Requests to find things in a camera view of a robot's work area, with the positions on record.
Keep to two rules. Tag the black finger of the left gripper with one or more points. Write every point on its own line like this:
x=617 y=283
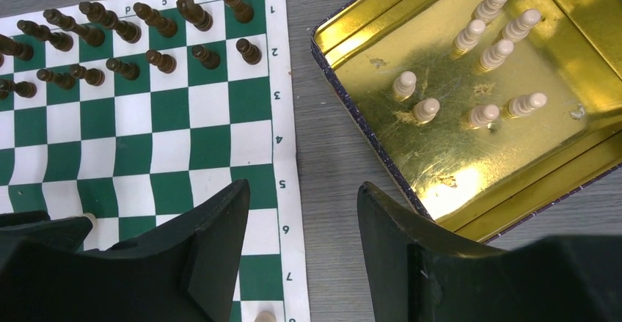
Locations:
x=66 y=234

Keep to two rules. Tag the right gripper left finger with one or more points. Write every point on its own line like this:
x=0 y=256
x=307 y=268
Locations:
x=182 y=270

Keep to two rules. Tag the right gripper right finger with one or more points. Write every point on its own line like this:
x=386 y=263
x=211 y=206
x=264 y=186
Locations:
x=419 y=271

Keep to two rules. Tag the light wooden chess piece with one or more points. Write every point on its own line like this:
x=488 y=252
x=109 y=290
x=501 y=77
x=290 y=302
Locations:
x=265 y=316

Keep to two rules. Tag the light wooden pawn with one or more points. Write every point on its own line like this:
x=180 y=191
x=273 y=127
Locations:
x=426 y=110
x=404 y=85

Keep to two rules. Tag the gold metal tin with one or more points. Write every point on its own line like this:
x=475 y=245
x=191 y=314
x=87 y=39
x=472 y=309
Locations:
x=529 y=92

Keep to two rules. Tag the green white chess board mat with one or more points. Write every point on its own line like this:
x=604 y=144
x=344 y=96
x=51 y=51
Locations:
x=134 y=134

